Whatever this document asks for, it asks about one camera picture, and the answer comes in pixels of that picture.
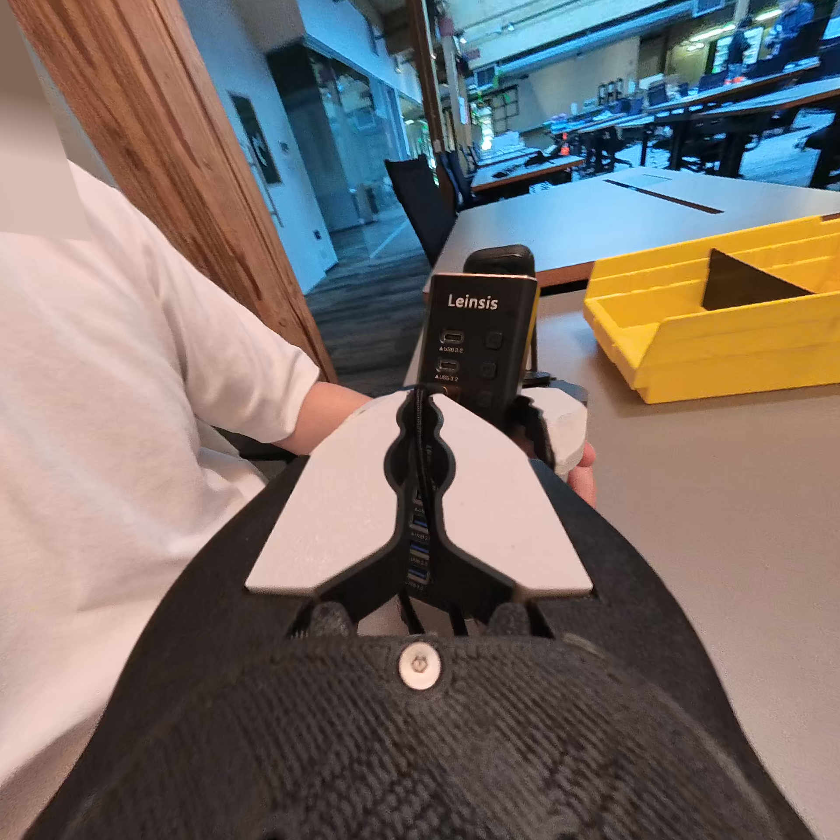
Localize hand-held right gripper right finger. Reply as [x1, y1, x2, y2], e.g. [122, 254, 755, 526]
[433, 394, 595, 623]

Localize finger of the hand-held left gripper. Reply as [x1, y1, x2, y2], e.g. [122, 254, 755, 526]
[340, 392, 403, 429]
[521, 387, 589, 475]

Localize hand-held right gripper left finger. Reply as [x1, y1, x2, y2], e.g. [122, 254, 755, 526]
[245, 392, 413, 623]

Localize black usb hub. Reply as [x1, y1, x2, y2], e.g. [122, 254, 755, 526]
[407, 271, 540, 595]

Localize red black USB-A cable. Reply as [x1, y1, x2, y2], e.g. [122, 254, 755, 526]
[394, 384, 471, 636]

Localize yellow plastic bin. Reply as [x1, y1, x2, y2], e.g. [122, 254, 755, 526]
[583, 213, 840, 406]

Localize person's left forearm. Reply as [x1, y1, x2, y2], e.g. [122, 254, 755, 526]
[289, 381, 375, 455]

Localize person's left hand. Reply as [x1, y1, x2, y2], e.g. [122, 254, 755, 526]
[566, 441, 598, 508]

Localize wooden office desk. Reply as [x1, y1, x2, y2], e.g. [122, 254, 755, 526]
[471, 155, 585, 196]
[696, 79, 840, 178]

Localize black office chair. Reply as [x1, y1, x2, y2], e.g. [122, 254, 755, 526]
[384, 155, 458, 266]

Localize black chair armrest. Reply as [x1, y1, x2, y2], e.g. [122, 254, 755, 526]
[213, 427, 298, 465]

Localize black bin divider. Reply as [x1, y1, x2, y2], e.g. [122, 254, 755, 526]
[701, 248, 815, 311]

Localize white t-shirt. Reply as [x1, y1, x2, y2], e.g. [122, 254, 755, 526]
[0, 161, 322, 788]

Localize wooden pillar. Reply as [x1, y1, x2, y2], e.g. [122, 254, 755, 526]
[10, 0, 339, 385]

